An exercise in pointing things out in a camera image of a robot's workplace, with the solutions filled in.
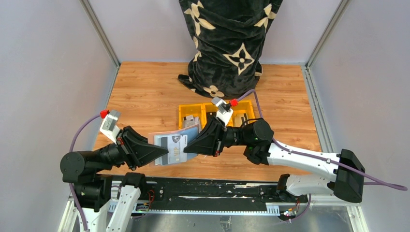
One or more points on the pink leather card holder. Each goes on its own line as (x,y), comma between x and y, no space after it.
(191,132)

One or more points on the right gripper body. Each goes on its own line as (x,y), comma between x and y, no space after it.
(218,137)

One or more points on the white crest printed card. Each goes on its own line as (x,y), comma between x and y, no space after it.
(174,144)

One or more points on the yellow plastic end bin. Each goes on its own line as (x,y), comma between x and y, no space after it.
(244,107)

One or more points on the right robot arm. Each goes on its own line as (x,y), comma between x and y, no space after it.
(338,174)

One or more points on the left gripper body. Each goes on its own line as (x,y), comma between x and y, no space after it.
(124,147)

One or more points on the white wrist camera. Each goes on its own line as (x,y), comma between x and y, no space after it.
(224,112)
(109,126)

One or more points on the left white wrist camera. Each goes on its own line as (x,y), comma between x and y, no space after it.
(109,126)

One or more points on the black floral blanket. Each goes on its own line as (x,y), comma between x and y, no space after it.
(229,37)

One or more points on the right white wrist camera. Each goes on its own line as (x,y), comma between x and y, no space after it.
(224,112)

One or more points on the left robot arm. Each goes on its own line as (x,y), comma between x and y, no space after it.
(92,190)

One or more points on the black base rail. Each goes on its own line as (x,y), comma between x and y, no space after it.
(215,197)

